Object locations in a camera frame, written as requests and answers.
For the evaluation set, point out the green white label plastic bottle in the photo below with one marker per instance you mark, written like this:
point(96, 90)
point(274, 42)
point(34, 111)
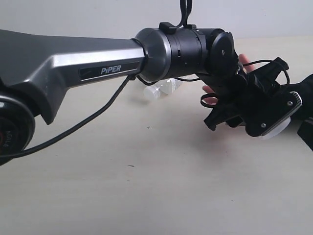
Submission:
point(277, 130)

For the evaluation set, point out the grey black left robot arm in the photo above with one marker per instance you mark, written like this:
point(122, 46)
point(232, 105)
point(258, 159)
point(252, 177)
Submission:
point(37, 71)

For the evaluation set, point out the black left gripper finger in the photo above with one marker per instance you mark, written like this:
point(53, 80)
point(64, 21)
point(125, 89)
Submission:
point(234, 121)
point(217, 114)

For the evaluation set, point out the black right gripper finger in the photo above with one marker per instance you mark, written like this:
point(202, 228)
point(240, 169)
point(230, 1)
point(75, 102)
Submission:
point(305, 132)

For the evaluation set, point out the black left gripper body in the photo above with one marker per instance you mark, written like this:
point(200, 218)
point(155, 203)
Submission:
point(233, 86)

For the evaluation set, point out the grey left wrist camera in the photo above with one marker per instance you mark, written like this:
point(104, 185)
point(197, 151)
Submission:
point(270, 113)

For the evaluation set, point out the square white green label bottle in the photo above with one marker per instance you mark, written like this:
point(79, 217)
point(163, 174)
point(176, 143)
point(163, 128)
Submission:
point(161, 88)

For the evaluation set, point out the person's open hand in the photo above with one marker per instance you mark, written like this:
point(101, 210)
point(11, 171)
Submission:
point(243, 59)

